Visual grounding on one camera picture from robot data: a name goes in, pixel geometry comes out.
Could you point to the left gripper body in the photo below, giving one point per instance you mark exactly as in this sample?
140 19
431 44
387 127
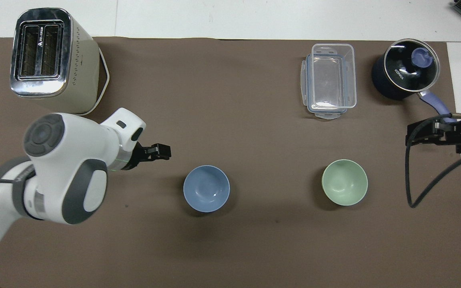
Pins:
135 156

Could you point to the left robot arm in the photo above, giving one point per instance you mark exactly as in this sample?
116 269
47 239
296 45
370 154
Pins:
66 160

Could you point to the blue bowl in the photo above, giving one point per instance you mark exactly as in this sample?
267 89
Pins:
206 188

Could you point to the green bowl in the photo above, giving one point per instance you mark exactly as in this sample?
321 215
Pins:
344 182

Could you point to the glass lid with purple knob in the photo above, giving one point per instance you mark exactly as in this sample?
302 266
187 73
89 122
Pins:
410 66

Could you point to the cream and chrome toaster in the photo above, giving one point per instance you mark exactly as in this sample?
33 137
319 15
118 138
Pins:
54 60

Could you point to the clear lid with blue seal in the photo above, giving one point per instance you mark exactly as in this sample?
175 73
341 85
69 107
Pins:
326 115

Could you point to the clear plastic container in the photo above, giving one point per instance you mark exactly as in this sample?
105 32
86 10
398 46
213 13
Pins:
331 76

